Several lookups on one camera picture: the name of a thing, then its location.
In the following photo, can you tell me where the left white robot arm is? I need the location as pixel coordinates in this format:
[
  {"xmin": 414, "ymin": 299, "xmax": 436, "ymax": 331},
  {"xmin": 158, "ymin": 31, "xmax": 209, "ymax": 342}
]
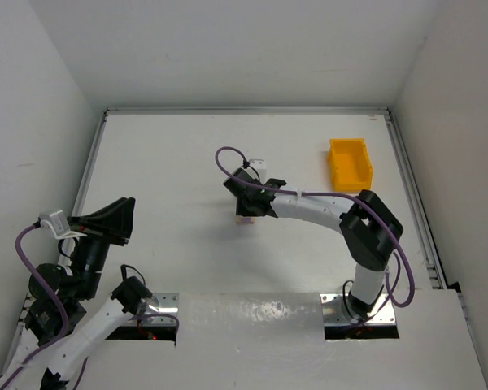
[{"xmin": 0, "ymin": 197, "xmax": 153, "ymax": 389}]

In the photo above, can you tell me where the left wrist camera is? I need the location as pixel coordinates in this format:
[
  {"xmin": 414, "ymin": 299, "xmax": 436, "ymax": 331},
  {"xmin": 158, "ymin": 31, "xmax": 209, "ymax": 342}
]
[{"xmin": 34, "ymin": 210, "xmax": 85, "ymax": 240}]

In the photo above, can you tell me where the yellow plastic bin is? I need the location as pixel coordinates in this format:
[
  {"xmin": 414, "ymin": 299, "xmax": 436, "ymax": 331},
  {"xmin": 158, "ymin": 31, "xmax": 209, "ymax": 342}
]
[{"xmin": 327, "ymin": 138, "xmax": 373, "ymax": 193}]

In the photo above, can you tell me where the white front cover board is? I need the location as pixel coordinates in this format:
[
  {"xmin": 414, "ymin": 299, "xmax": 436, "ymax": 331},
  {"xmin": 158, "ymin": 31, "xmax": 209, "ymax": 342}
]
[{"xmin": 81, "ymin": 290, "xmax": 486, "ymax": 389}]

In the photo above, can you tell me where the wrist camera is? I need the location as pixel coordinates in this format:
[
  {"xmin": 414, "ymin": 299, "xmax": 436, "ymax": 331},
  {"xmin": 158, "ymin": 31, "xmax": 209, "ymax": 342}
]
[
  {"xmin": 34, "ymin": 210, "xmax": 85, "ymax": 240},
  {"xmin": 247, "ymin": 158, "xmax": 268, "ymax": 181}
]

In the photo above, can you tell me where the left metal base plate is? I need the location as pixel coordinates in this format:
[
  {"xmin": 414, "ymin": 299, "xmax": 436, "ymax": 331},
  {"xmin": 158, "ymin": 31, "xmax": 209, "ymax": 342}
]
[{"xmin": 137, "ymin": 293, "xmax": 179, "ymax": 327}]

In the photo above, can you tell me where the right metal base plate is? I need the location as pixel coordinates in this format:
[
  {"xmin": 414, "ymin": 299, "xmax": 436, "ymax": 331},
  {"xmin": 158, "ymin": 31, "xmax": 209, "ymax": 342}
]
[{"xmin": 320, "ymin": 292, "xmax": 397, "ymax": 327}]

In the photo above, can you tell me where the aluminium table frame rail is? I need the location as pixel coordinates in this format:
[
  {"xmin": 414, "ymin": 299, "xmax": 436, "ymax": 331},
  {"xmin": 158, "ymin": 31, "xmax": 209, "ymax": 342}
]
[{"xmin": 12, "ymin": 106, "xmax": 471, "ymax": 346}]

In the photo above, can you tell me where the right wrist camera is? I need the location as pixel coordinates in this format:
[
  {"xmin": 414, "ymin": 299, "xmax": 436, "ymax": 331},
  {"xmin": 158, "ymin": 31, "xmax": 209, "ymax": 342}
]
[{"xmin": 247, "ymin": 158, "xmax": 268, "ymax": 181}]

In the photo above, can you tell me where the metal base plate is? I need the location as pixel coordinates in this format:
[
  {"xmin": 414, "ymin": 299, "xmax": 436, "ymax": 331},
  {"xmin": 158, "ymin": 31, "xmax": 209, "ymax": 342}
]
[
  {"xmin": 137, "ymin": 293, "xmax": 179, "ymax": 327},
  {"xmin": 320, "ymin": 292, "xmax": 397, "ymax": 327}
]

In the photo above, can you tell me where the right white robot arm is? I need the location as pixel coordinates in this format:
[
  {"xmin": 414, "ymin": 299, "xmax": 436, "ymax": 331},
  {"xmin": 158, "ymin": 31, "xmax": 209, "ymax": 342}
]
[{"xmin": 223, "ymin": 168, "xmax": 403, "ymax": 321}]

